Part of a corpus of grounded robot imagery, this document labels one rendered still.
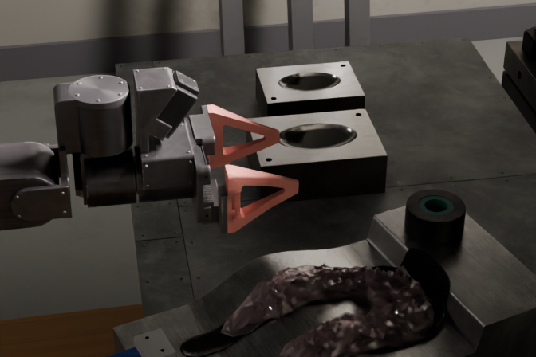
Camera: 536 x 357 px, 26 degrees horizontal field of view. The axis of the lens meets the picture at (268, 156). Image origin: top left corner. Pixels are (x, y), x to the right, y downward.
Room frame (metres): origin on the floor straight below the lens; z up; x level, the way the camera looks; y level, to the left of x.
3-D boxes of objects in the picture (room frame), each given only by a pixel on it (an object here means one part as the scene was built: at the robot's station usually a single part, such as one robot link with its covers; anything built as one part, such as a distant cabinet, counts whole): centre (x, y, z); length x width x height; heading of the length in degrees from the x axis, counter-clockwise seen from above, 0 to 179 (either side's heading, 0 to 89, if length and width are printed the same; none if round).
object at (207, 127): (1.02, 0.03, 1.20); 0.09 x 0.07 x 0.07; 101
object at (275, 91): (1.79, -0.07, 0.83); 0.17 x 0.13 x 0.06; 99
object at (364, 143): (1.58, -0.08, 0.83); 0.20 x 0.15 x 0.07; 99
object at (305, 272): (1.13, -0.08, 0.90); 0.26 x 0.18 x 0.08; 117
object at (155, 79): (0.97, 0.09, 1.26); 0.07 x 0.06 x 0.11; 11
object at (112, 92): (0.95, 0.19, 1.24); 0.12 x 0.09 x 0.12; 101
